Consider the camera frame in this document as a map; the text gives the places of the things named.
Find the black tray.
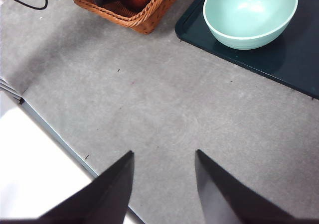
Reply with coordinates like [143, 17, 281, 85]
[175, 0, 319, 100]

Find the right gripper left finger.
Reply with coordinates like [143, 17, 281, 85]
[0, 150, 135, 224]

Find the brown wicker basket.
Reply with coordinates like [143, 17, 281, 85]
[73, 0, 187, 35]

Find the teal ribbed bowl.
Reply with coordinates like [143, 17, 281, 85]
[203, 0, 299, 50]

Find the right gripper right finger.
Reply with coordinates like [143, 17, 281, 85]
[195, 149, 319, 224]

